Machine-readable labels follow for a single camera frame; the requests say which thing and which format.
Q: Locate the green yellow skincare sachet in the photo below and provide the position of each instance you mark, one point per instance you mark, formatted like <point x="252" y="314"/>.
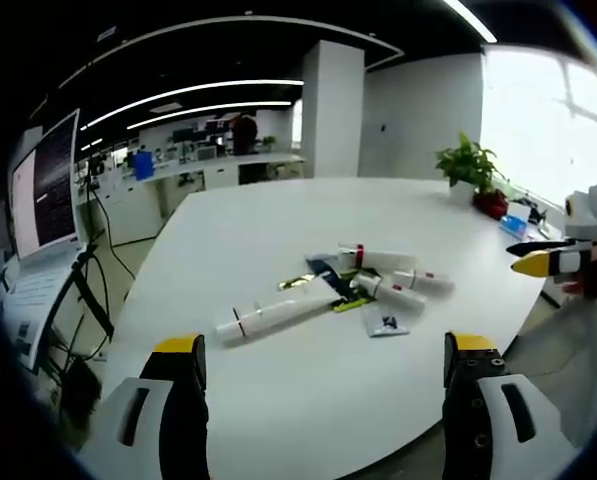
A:
<point x="350" y="304"/>

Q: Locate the red pot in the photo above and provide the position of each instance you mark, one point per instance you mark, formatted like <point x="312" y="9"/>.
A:
<point x="490" y="204"/>

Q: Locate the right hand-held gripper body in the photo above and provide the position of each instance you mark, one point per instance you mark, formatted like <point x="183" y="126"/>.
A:
<point x="585" y="220"/>

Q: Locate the black tripod stand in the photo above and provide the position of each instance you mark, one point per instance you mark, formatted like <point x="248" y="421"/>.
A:
<point x="90" y="300"/>

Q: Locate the white keyboard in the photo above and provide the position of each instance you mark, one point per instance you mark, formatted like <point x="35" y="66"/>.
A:
<point x="33" y="295"/>

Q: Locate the ceiling light strip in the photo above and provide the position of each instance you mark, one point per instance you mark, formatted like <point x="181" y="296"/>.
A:
<point x="208" y="111"/>
<point x="188" y="90"/>
<point x="473" y="17"/>

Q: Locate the white lab counter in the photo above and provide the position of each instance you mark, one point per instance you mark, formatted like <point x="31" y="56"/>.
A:
<point x="193" y="170"/>

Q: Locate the large white skincare tube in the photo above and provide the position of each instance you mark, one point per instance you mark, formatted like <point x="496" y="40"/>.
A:
<point x="273" y="317"/>

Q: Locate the white skincare bottle red label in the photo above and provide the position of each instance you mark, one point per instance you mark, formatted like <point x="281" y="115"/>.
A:
<point x="425" y="281"/>

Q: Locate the white skincare bottle silver cap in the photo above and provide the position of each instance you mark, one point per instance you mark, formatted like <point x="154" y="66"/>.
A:
<point x="395" y="295"/>

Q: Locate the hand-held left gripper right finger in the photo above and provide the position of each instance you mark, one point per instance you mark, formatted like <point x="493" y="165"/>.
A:
<point x="493" y="430"/>

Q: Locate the person's right hand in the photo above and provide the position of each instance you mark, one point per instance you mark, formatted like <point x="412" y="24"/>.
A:
<point x="573" y="288"/>

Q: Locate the white red-banded skincare tube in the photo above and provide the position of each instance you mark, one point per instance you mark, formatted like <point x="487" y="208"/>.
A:
<point x="383" y="260"/>

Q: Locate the window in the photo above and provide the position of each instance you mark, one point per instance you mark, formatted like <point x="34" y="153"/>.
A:
<point x="543" y="125"/>

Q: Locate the green plant in white pot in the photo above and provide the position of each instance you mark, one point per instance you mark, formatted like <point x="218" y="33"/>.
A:
<point x="468" y="165"/>

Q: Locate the gold skincare sachet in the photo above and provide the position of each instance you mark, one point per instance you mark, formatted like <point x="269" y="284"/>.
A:
<point x="295" y="282"/>

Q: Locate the dark blue skincare sachet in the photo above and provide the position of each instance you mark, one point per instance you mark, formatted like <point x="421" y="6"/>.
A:
<point x="330" y="277"/>

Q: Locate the blue white skincare sachet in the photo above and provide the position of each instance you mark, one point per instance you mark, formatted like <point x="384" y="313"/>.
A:
<point x="384" y="322"/>

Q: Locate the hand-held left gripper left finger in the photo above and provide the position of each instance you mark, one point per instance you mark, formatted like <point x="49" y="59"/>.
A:
<point x="143" y="430"/>

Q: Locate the blue tissue box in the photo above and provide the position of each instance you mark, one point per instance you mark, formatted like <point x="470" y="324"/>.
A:
<point x="514" y="224"/>

